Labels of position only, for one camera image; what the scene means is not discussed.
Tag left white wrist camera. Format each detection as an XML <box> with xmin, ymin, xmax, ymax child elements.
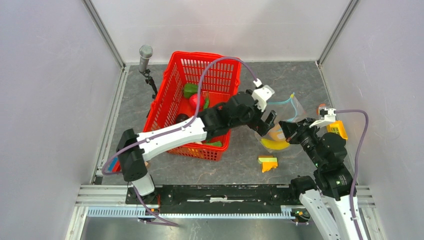
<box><xmin>251</xmin><ymin>78</ymin><xmax>275</xmax><ymax>112</ymax></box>

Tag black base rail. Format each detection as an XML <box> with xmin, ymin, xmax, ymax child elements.
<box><xmin>141</xmin><ymin>184</ymin><xmax>313</xmax><ymax>214</ymax></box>

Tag green cucumber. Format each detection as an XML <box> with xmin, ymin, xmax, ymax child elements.
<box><xmin>204</xmin><ymin>141</ymin><xmax>223</xmax><ymax>148</ymax></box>

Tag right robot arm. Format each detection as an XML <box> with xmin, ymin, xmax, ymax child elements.
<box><xmin>278</xmin><ymin>107</ymin><xmax>368</xmax><ymax>240</ymax></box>

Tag yellow orange peach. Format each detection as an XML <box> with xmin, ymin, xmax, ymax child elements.
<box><xmin>267</xmin><ymin>124</ymin><xmax>286</xmax><ymax>142</ymax></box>

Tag grey microphone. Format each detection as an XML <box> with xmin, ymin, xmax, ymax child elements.
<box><xmin>138</xmin><ymin>44</ymin><xmax>153</xmax><ymax>73</ymax></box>

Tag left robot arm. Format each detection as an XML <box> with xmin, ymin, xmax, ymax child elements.
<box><xmin>116</xmin><ymin>87</ymin><xmax>277</xmax><ymax>204</ymax></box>

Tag long green chili pepper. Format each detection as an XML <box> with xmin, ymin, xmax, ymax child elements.
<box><xmin>203</xmin><ymin>91</ymin><xmax>210</xmax><ymax>110</ymax></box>

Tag yellow orange toy sandwich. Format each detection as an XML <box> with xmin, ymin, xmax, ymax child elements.
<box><xmin>257</xmin><ymin>155</ymin><xmax>278</xmax><ymax>173</ymax></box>

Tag blue toy brick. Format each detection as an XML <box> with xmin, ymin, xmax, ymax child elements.
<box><xmin>107</xmin><ymin>157</ymin><xmax>121</xmax><ymax>173</ymax></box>

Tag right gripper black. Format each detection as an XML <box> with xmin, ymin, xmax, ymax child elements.
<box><xmin>278</xmin><ymin>116</ymin><xmax>324</xmax><ymax>167</ymax></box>

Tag clear zip top bag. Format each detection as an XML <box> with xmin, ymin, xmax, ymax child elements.
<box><xmin>254</xmin><ymin>92</ymin><xmax>307</xmax><ymax>153</ymax></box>

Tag yellow banana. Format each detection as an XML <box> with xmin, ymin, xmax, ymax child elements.
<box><xmin>260</xmin><ymin>138</ymin><xmax>290</xmax><ymax>151</ymax></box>

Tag green bell pepper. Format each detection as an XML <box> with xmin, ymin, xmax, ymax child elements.
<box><xmin>182</xmin><ymin>83</ymin><xmax>198</xmax><ymax>99</ymax></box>

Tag orange half-round block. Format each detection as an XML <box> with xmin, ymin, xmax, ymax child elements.
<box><xmin>316</xmin><ymin>103</ymin><xmax>327</xmax><ymax>116</ymax></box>

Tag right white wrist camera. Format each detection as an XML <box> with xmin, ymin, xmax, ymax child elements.
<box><xmin>309</xmin><ymin>107</ymin><xmax>336</xmax><ymax>128</ymax></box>

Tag yellow window toy block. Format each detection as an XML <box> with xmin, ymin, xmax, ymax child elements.
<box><xmin>326</xmin><ymin>120</ymin><xmax>348</xmax><ymax>141</ymax></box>

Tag red apple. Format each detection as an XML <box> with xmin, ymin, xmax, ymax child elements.
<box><xmin>188</xmin><ymin>93</ymin><xmax>206</xmax><ymax>111</ymax></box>

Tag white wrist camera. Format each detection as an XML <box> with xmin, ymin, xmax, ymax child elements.
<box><xmin>309</xmin><ymin>107</ymin><xmax>336</xmax><ymax>128</ymax></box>
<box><xmin>251</xmin><ymin>78</ymin><xmax>275</xmax><ymax>112</ymax></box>

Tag dark purple plum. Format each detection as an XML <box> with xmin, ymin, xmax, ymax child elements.
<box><xmin>175</xmin><ymin>113</ymin><xmax>190</xmax><ymax>124</ymax></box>

